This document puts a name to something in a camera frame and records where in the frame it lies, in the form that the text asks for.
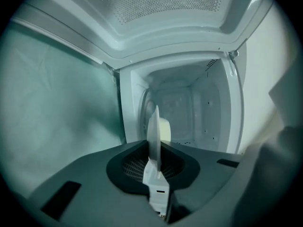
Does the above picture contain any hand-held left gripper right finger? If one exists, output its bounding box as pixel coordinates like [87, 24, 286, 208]
[160, 140, 248, 227]

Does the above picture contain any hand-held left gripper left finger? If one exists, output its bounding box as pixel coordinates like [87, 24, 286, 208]
[23, 140, 153, 227]

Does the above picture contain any white microwave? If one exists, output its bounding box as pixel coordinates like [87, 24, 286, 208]
[9, 0, 276, 155]

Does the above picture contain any light green tablecloth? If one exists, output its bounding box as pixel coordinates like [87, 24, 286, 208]
[0, 24, 125, 196]

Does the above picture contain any white round plate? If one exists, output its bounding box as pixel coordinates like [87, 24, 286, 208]
[146, 105, 163, 177]

